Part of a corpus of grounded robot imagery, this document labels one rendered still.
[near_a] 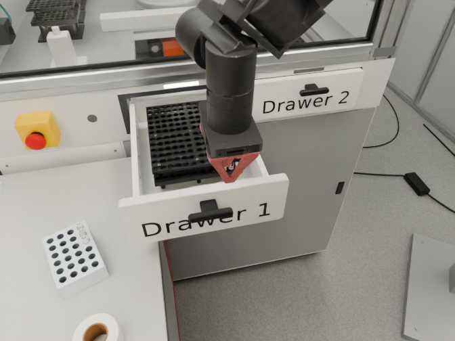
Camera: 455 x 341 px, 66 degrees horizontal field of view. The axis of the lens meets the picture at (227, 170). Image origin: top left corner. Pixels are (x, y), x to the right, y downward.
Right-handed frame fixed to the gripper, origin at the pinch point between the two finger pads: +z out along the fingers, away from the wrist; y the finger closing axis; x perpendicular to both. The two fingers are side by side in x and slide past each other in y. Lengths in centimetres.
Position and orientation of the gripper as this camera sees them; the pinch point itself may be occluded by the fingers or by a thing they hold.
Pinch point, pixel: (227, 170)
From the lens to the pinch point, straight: 51.7
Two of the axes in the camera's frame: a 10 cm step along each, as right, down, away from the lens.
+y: -2.1, -7.0, 6.8
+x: -9.8, 1.3, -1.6
